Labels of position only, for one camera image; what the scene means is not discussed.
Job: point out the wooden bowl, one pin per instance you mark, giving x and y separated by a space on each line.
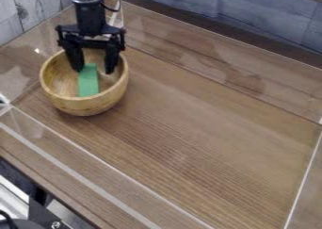
58 84

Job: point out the green rectangular block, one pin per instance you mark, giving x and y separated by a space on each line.
87 80

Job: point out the clear acrylic tray wall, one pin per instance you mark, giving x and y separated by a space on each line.
209 147

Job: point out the black metal clamp bracket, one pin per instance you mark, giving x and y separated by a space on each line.
41 216

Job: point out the clear acrylic corner bracket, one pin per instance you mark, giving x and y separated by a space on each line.
115 17

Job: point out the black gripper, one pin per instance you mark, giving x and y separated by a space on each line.
91 32

